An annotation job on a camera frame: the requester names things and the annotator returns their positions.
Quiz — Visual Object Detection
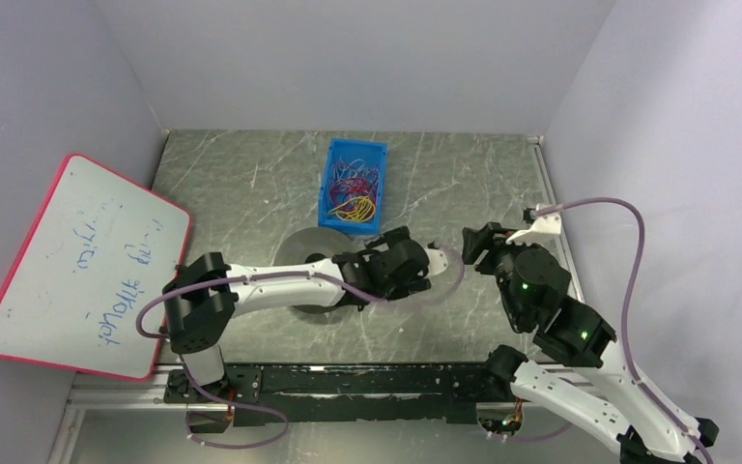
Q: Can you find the blue plastic bin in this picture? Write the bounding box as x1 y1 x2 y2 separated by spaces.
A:
317 138 388 236

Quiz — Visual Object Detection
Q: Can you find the black cable spool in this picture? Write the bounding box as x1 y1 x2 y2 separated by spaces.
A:
272 226 357 324

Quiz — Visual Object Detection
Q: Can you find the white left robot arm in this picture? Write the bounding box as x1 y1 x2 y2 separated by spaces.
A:
161 226 449 386

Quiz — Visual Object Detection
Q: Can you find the pink framed whiteboard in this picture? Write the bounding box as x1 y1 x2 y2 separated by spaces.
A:
0 154 191 380

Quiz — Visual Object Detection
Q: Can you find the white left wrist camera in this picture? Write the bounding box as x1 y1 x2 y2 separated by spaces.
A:
423 243 454 277

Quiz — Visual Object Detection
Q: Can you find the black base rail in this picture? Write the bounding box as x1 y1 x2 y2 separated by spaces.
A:
162 362 524 433

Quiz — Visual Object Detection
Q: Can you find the bundle of coloured wires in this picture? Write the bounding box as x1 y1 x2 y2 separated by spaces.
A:
325 159 382 225

